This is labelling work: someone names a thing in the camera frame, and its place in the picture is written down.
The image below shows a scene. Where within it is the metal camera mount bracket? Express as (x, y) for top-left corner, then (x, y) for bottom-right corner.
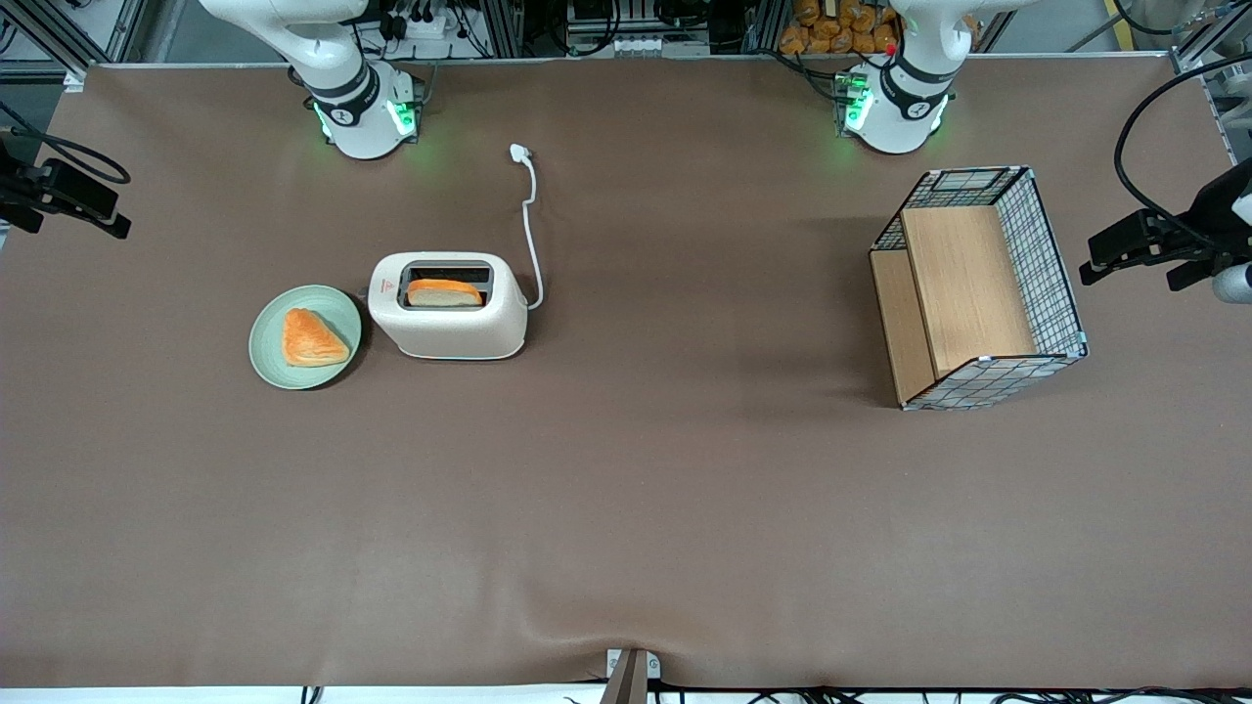
(599, 647), (663, 704)

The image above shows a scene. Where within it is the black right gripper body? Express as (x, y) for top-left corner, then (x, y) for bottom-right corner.
(0, 135), (47, 212)

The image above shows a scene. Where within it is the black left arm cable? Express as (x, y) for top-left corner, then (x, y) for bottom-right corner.
(1113, 53), (1252, 247)

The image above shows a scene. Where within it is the triangular golden pastry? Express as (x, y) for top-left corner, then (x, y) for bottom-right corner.
(282, 308), (351, 369)

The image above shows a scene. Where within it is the pile of orange buns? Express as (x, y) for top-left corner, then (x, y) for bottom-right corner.
(779, 0), (903, 57)

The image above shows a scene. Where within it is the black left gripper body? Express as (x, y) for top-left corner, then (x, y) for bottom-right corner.
(1187, 158), (1252, 264)

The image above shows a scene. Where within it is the bread slice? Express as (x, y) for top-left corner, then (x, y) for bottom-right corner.
(407, 278), (485, 308)

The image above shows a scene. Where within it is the wire basket with wooden shelf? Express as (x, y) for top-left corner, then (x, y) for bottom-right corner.
(868, 164), (1091, 413)

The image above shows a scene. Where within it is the pale green round plate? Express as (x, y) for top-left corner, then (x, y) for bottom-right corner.
(247, 285), (364, 391)

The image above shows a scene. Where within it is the white two-slot toaster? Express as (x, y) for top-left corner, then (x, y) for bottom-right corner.
(367, 251), (530, 362)

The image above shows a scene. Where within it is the white power strip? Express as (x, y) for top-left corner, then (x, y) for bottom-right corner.
(384, 8), (463, 42)

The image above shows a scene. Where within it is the white power cord with plug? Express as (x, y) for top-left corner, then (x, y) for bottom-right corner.
(508, 143), (546, 313)

